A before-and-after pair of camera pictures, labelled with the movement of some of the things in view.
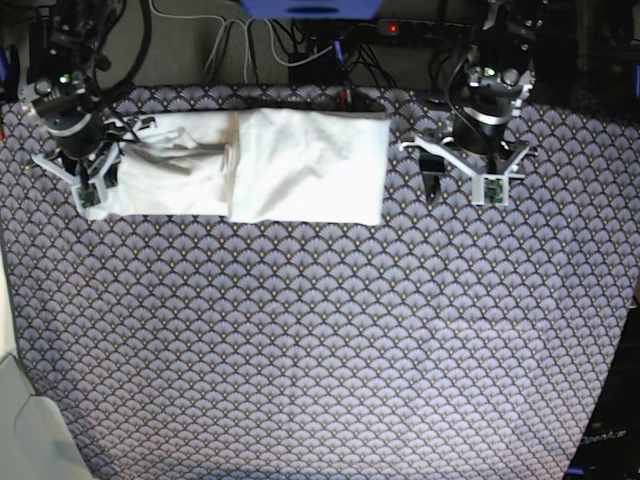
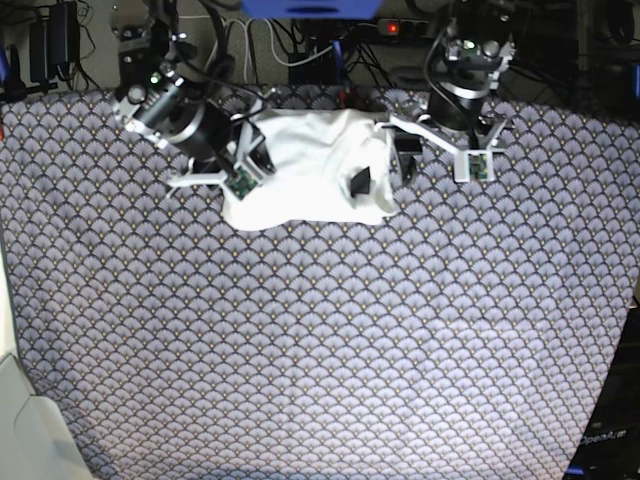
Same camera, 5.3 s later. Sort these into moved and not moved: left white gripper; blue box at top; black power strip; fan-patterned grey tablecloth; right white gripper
Moved: right white gripper; left white gripper
Not moved: fan-patterned grey tablecloth; black power strip; blue box at top
